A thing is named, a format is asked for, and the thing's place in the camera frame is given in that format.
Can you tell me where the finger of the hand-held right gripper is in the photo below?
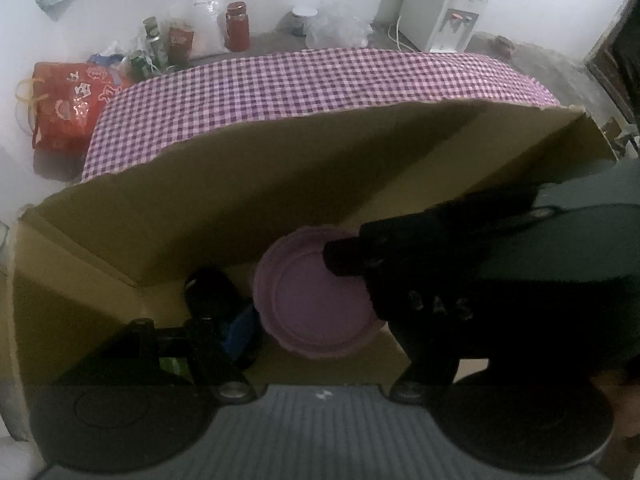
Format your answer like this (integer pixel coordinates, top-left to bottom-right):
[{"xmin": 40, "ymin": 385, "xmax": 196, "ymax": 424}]
[{"xmin": 322, "ymin": 186, "xmax": 542, "ymax": 282}]

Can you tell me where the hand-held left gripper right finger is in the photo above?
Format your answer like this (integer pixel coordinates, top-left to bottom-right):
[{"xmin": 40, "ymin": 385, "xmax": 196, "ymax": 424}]
[{"xmin": 390, "ymin": 360, "xmax": 458, "ymax": 404}]

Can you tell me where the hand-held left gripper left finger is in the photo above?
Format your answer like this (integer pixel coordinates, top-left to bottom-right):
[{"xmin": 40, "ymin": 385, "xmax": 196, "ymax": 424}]
[{"xmin": 62, "ymin": 304, "xmax": 261, "ymax": 404}]

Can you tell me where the purple plastic lid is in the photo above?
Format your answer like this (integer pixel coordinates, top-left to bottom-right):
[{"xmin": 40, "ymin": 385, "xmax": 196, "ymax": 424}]
[{"xmin": 252, "ymin": 225, "xmax": 388, "ymax": 361}]

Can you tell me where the large cardboard box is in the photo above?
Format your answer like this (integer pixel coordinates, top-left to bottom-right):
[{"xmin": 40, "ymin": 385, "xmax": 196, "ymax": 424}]
[{"xmin": 10, "ymin": 100, "xmax": 621, "ymax": 443}]

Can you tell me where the purple checked tablecloth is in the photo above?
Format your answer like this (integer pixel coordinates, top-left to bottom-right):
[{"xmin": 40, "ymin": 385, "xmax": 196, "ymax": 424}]
[{"xmin": 80, "ymin": 46, "xmax": 563, "ymax": 185}]

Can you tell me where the clear plastic bag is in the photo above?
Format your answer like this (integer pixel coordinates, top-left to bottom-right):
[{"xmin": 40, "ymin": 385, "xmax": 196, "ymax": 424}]
[{"xmin": 305, "ymin": 0, "xmax": 373, "ymax": 50}]

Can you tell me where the white cup with dark base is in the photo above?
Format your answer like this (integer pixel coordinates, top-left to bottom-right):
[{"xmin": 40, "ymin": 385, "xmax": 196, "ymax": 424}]
[{"xmin": 291, "ymin": 6, "xmax": 317, "ymax": 37}]

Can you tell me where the dark wooden furniture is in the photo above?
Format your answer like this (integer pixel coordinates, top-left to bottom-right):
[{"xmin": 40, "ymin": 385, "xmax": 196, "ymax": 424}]
[{"xmin": 585, "ymin": 0, "xmax": 640, "ymax": 126}]

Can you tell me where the white water dispenser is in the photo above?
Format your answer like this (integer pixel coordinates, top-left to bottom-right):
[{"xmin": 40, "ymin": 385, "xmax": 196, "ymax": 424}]
[{"xmin": 400, "ymin": 0, "xmax": 491, "ymax": 53}]

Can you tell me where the red label jar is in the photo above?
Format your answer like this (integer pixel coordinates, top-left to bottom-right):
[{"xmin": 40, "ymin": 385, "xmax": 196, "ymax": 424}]
[{"xmin": 167, "ymin": 20, "xmax": 196, "ymax": 66}]

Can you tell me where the red gift bag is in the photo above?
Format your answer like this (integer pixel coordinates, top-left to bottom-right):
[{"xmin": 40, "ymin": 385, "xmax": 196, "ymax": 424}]
[{"xmin": 15, "ymin": 61, "xmax": 136, "ymax": 153}]

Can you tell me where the clear plastic container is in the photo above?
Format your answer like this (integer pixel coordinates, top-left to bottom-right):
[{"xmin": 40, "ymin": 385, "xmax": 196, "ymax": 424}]
[{"xmin": 187, "ymin": 0, "xmax": 223, "ymax": 56}]

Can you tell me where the dark green bottle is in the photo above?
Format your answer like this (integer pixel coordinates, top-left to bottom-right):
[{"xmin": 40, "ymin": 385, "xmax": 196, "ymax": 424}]
[{"xmin": 127, "ymin": 50, "xmax": 151, "ymax": 81}]

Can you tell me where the white cable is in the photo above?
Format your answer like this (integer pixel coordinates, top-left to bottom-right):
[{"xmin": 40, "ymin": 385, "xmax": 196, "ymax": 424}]
[{"xmin": 387, "ymin": 15, "xmax": 426, "ymax": 53}]

